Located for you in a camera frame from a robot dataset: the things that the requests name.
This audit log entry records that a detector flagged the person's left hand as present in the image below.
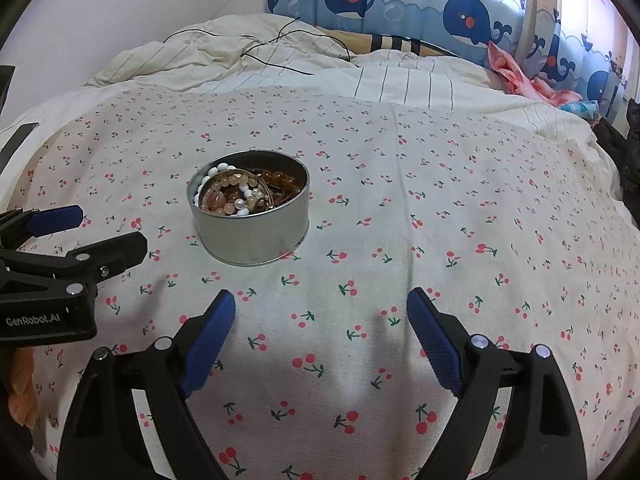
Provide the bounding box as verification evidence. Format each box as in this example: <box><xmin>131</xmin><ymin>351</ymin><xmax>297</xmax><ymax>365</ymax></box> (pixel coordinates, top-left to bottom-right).
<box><xmin>8</xmin><ymin>348</ymin><xmax>38</xmax><ymax>429</ymax></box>

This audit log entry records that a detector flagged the tan striped pillow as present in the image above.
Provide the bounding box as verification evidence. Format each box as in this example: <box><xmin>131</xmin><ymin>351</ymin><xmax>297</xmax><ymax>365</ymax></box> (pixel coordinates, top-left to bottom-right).
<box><xmin>319</xmin><ymin>27</ymin><xmax>454</xmax><ymax>58</ymax></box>

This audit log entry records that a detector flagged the pink crumpled cloth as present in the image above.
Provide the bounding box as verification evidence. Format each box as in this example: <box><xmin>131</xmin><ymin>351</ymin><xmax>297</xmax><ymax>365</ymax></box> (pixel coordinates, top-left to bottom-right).
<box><xmin>487</xmin><ymin>42</ymin><xmax>582</xmax><ymax>107</ymax></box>

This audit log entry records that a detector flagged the light blue cloth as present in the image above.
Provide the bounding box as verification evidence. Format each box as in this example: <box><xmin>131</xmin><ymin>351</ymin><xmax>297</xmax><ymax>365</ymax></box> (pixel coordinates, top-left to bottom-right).
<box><xmin>560</xmin><ymin>101</ymin><xmax>600</xmax><ymax>122</ymax></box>

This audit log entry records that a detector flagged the thin black cable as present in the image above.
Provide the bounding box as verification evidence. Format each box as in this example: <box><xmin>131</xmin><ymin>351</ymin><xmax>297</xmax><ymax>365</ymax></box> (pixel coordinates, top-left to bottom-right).
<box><xmin>162</xmin><ymin>16</ymin><xmax>359</xmax><ymax>76</ymax></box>

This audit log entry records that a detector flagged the round silver metal tin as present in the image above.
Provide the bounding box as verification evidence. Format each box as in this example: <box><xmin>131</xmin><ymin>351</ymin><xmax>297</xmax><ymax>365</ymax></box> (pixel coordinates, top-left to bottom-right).
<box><xmin>186</xmin><ymin>150</ymin><xmax>310</xmax><ymax>266</ymax></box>

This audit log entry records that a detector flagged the white pearl bead bracelet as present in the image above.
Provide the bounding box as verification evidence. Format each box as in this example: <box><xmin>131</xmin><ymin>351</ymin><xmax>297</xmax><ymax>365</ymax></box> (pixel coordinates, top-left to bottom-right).
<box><xmin>193</xmin><ymin>161</ymin><xmax>269</xmax><ymax>218</ymax></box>

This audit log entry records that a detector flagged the cherry print bed sheet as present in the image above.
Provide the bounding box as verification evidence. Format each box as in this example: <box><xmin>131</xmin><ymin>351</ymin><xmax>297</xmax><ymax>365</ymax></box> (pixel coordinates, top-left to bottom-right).
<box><xmin>8</xmin><ymin>88</ymin><xmax>639</xmax><ymax>479</ymax></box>

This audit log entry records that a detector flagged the black jacket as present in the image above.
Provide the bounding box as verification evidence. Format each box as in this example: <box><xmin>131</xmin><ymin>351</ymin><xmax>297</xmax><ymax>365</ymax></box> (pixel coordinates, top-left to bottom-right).
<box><xmin>593</xmin><ymin>99</ymin><xmax>640</xmax><ymax>224</ymax></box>

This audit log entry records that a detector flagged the orange bead bracelet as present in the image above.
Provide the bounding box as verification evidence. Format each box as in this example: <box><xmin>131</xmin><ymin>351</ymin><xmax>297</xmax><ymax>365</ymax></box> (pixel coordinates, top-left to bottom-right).
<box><xmin>198</xmin><ymin>168</ymin><xmax>305</xmax><ymax>214</ymax></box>

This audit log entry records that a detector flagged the white striped duvet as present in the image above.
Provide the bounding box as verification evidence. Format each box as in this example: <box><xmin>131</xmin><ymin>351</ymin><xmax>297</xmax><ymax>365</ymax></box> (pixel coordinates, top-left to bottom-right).
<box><xmin>87</xmin><ymin>14</ymin><xmax>596</xmax><ymax>144</ymax></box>

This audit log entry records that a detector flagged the blue whale print curtain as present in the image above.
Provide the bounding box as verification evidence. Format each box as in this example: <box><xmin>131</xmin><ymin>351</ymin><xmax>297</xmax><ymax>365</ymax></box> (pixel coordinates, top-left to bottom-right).
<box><xmin>267</xmin><ymin>0</ymin><xmax>639</xmax><ymax>118</ymax></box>

